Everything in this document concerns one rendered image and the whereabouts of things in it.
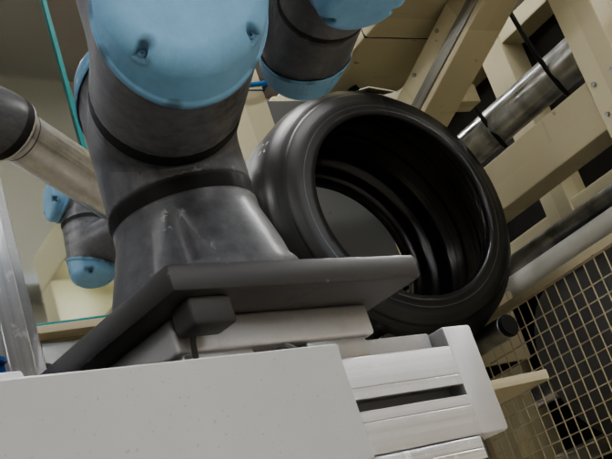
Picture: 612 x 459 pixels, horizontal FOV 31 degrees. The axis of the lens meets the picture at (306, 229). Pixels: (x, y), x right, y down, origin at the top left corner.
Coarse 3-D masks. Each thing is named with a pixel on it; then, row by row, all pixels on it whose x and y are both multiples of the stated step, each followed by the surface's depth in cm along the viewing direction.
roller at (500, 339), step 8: (496, 320) 208; (504, 320) 207; (512, 320) 208; (488, 328) 209; (496, 328) 207; (504, 328) 206; (512, 328) 207; (480, 336) 211; (488, 336) 209; (496, 336) 208; (504, 336) 207; (512, 336) 207; (480, 344) 212; (488, 344) 210; (496, 344) 210; (480, 352) 213
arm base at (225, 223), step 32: (160, 192) 81; (192, 192) 81; (224, 192) 82; (128, 224) 82; (160, 224) 80; (192, 224) 79; (224, 224) 80; (256, 224) 81; (128, 256) 80; (160, 256) 78; (192, 256) 79; (224, 256) 77; (256, 256) 78; (288, 256) 81; (128, 288) 79
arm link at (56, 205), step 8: (48, 192) 185; (56, 192) 183; (48, 200) 185; (56, 200) 184; (64, 200) 184; (72, 200) 184; (48, 208) 185; (56, 208) 183; (64, 208) 184; (72, 208) 184; (80, 208) 184; (48, 216) 185; (56, 216) 184; (64, 216) 184
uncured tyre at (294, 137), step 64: (320, 128) 207; (384, 128) 232; (448, 128) 224; (256, 192) 201; (384, 192) 243; (448, 192) 236; (320, 256) 194; (448, 256) 239; (384, 320) 195; (448, 320) 201
